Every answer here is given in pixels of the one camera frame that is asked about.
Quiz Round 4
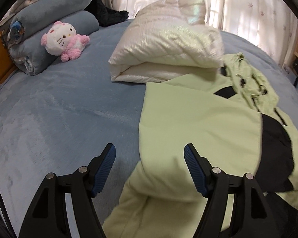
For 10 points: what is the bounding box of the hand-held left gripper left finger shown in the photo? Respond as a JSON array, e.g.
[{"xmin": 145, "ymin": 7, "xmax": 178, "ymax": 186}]
[{"xmin": 18, "ymin": 143, "xmax": 116, "ymax": 238}]

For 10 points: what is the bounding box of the green and black hooded jacket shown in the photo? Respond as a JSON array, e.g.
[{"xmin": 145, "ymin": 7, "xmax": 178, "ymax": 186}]
[{"xmin": 102, "ymin": 53, "xmax": 298, "ymax": 238}]

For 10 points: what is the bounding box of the pink cat plush toy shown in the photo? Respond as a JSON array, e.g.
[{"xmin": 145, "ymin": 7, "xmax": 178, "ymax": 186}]
[{"xmin": 41, "ymin": 20, "xmax": 90, "ymax": 62}]

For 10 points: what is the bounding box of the rolled blue-grey blanket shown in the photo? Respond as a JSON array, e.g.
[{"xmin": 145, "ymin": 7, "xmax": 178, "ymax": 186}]
[
  {"xmin": 7, "ymin": 10, "xmax": 100, "ymax": 76},
  {"xmin": 11, "ymin": 0, "xmax": 95, "ymax": 42}
]

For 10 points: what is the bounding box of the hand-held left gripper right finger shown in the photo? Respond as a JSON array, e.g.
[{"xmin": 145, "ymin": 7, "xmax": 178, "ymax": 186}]
[{"xmin": 184, "ymin": 143, "xmax": 280, "ymax": 238}]

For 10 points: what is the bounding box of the cream folded puffy quilt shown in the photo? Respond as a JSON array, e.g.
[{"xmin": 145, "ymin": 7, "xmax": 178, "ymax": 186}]
[{"xmin": 108, "ymin": 0, "xmax": 225, "ymax": 83}]

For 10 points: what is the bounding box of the orange wooden headboard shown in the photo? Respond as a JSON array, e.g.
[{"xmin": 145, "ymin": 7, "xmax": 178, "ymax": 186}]
[{"xmin": 0, "ymin": 28, "xmax": 15, "ymax": 97}]

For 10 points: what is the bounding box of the black fuzzy cloth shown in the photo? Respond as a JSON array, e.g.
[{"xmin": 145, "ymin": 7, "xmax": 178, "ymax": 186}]
[{"xmin": 84, "ymin": 0, "xmax": 129, "ymax": 27}]

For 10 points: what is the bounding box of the bed with blue-grey sheet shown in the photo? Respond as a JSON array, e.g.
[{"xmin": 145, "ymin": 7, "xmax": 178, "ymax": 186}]
[{"xmin": 0, "ymin": 18, "xmax": 298, "ymax": 238}]

